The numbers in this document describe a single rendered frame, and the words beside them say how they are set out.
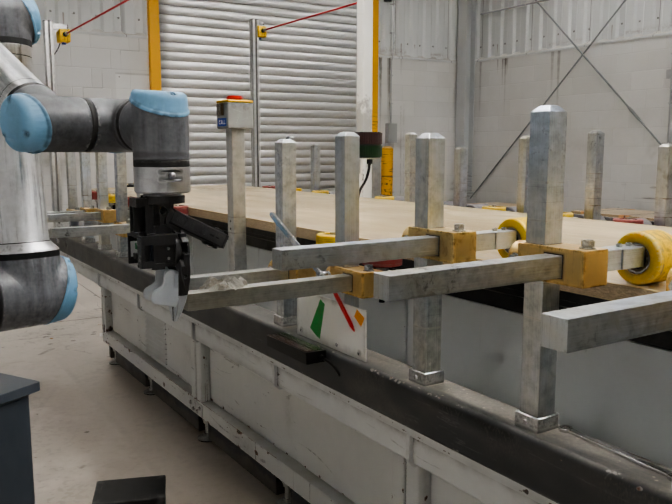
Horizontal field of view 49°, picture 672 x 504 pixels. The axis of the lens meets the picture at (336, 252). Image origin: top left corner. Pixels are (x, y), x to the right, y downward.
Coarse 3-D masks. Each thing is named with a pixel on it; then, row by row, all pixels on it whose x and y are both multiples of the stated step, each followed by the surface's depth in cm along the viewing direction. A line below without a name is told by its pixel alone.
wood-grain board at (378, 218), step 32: (128, 192) 338; (192, 192) 338; (224, 192) 338; (256, 192) 338; (256, 224) 211; (320, 224) 196; (384, 224) 196; (448, 224) 196; (480, 224) 196; (576, 224) 196; (608, 224) 196; (640, 224) 196; (480, 256) 138; (576, 288) 117; (608, 288) 112; (640, 288) 107
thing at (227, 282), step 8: (208, 280) 128; (216, 280) 128; (224, 280) 128; (232, 280) 128; (240, 280) 130; (200, 288) 127; (208, 288) 126; (216, 288) 125; (224, 288) 125; (232, 288) 126
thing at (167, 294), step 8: (168, 272) 120; (176, 272) 120; (168, 280) 120; (176, 280) 121; (160, 288) 120; (168, 288) 120; (176, 288) 121; (152, 296) 119; (160, 296) 120; (168, 296) 121; (176, 296) 121; (184, 296) 121; (160, 304) 120; (168, 304) 121; (176, 304) 121; (184, 304) 122; (176, 312) 122; (176, 320) 123
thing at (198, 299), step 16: (240, 288) 128; (256, 288) 130; (272, 288) 132; (288, 288) 134; (304, 288) 135; (320, 288) 137; (336, 288) 139; (192, 304) 124; (208, 304) 125; (224, 304) 127; (240, 304) 129
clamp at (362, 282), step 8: (336, 272) 145; (344, 272) 143; (352, 272) 141; (360, 272) 139; (368, 272) 139; (352, 280) 141; (360, 280) 139; (368, 280) 139; (352, 288) 141; (360, 288) 139; (368, 288) 139; (360, 296) 139; (368, 296) 139
